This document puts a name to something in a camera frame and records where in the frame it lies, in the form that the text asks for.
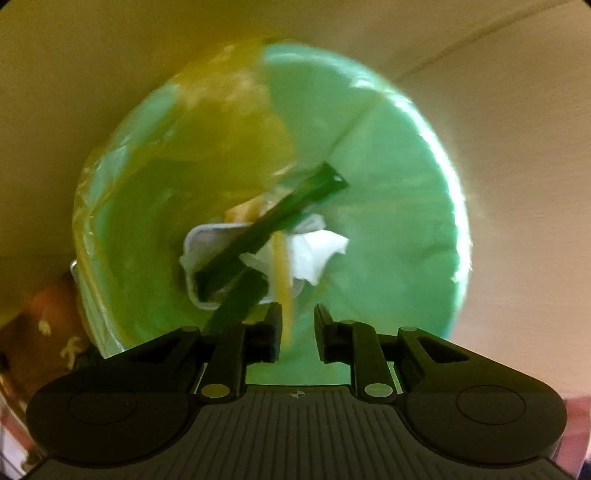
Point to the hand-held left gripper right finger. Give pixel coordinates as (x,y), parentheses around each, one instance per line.
(323,334)

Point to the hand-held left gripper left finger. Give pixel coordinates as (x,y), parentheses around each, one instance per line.
(274,332)

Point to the yellow food scrap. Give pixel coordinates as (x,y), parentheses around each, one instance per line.
(280,277)

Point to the red and white food tray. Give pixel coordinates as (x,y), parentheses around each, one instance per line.
(203,244)

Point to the yellow potato piece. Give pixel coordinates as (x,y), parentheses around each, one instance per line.
(240,213)

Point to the green trash bin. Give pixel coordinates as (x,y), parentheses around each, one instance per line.
(392,207)

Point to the yellow bin liner bag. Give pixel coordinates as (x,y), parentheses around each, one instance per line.
(207,129)

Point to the brown patterned mat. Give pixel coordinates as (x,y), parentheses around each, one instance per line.
(41,323)

